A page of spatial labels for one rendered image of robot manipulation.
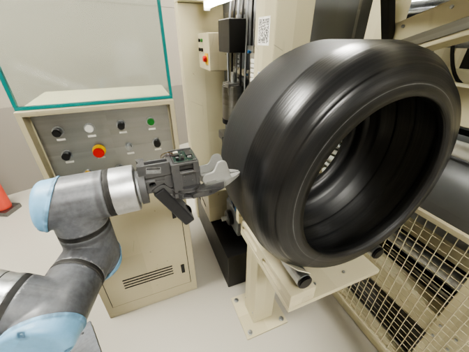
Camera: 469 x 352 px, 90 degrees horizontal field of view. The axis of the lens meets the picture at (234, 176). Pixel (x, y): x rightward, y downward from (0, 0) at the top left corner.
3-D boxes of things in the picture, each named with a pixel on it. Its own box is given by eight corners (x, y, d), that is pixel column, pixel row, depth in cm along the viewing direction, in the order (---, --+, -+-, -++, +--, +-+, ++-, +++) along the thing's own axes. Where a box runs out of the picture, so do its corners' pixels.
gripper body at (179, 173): (202, 160, 45) (135, 172, 41) (205, 198, 49) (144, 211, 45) (193, 146, 51) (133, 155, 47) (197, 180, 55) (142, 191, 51)
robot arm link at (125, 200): (119, 224, 43) (120, 196, 51) (147, 218, 45) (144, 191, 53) (105, 183, 39) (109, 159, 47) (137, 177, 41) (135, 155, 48)
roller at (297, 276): (257, 212, 96) (248, 216, 95) (256, 204, 93) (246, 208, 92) (313, 284, 68) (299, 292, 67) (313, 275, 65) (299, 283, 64)
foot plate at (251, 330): (230, 299, 156) (230, 297, 155) (266, 285, 165) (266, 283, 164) (247, 340, 135) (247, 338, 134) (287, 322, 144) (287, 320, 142)
